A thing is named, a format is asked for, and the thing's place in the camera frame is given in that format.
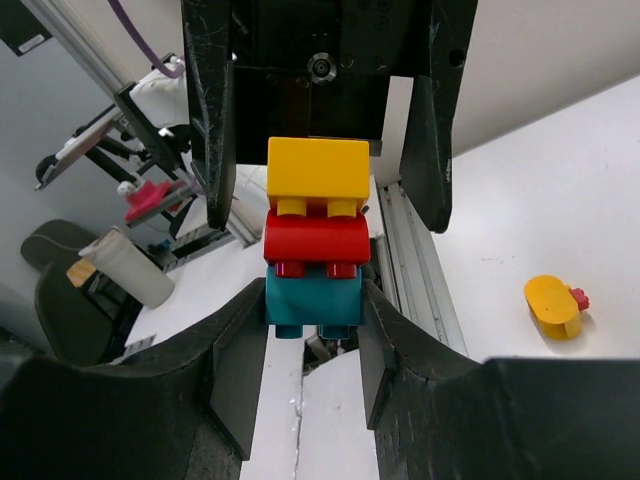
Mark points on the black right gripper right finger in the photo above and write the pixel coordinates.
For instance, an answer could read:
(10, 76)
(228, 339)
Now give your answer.
(437, 414)

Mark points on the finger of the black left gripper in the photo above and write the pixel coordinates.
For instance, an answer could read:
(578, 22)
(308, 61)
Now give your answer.
(210, 86)
(426, 161)

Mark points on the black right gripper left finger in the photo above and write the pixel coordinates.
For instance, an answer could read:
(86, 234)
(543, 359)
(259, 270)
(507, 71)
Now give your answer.
(183, 409)

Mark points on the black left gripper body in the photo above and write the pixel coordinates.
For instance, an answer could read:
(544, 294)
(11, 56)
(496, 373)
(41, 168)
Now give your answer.
(323, 68)

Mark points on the yellow red teal lego stack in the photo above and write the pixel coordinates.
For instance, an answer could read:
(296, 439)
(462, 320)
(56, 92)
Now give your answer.
(316, 237)

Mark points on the yellow round lego piece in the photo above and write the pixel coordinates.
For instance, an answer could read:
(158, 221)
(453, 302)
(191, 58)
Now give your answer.
(556, 307)

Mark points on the black office chair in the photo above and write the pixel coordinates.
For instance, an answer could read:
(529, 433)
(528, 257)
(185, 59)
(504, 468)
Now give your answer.
(86, 321)

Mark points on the pink clamp on stand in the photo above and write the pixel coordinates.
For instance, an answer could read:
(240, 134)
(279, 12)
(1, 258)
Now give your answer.
(142, 199)

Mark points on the aluminium table frame rails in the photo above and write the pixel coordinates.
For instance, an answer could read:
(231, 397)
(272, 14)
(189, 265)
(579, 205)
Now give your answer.
(414, 274)

